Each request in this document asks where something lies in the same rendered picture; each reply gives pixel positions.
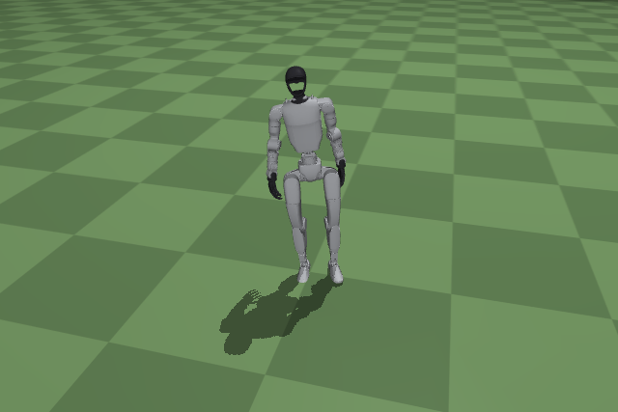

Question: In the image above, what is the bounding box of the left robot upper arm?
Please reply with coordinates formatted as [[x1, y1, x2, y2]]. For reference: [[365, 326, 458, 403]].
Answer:
[[317, 97, 342, 142]]

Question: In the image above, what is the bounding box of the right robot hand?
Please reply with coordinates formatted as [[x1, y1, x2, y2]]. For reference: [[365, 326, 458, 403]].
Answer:
[[267, 172, 282, 200]]

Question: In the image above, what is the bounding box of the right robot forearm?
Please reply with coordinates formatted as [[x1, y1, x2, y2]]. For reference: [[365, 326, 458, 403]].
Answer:
[[267, 140, 279, 178]]

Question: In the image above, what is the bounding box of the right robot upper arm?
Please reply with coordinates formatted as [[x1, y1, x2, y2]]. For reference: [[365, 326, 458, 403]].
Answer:
[[268, 104, 283, 151]]

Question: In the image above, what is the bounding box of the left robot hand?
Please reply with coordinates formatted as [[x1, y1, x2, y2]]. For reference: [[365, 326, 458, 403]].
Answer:
[[336, 159, 346, 187]]

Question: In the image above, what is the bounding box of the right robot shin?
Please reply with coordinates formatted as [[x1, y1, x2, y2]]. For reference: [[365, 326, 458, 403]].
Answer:
[[292, 227, 307, 267]]

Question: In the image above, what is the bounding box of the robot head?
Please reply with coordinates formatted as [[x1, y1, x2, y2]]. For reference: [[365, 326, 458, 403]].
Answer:
[[285, 66, 308, 104]]

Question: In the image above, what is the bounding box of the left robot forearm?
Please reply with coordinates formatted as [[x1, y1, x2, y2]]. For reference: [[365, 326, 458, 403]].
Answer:
[[330, 128, 346, 165]]

